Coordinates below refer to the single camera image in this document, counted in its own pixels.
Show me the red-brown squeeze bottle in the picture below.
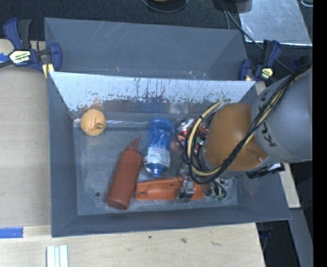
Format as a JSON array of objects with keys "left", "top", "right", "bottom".
[{"left": 105, "top": 137, "right": 143, "bottom": 211}]

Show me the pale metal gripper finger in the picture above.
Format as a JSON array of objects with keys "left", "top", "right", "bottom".
[{"left": 183, "top": 177, "right": 196, "bottom": 198}]

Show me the grey metal bin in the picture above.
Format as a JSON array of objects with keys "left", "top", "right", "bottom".
[{"left": 43, "top": 17, "right": 293, "bottom": 238}]

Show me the orange ball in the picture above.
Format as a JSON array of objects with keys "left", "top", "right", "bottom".
[{"left": 80, "top": 108, "right": 107, "bottom": 137}]

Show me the red drink can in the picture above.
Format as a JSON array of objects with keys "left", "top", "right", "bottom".
[{"left": 175, "top": 118, "right": 209, "bottom": 150}]

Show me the orange flat plastic tool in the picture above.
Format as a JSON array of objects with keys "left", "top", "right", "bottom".
[{"left": 135, "top": 176, "right": 206, "bottom": 201}]

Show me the blue plastic bottle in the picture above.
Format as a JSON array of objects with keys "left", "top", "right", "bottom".
[{"left": 143, "top": 118, "right": 176, "bottom": 178}]

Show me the pale wood flat board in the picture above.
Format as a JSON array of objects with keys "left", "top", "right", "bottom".
[{"left": 0, "top": 67, "right": 53, "bottom": 228}]

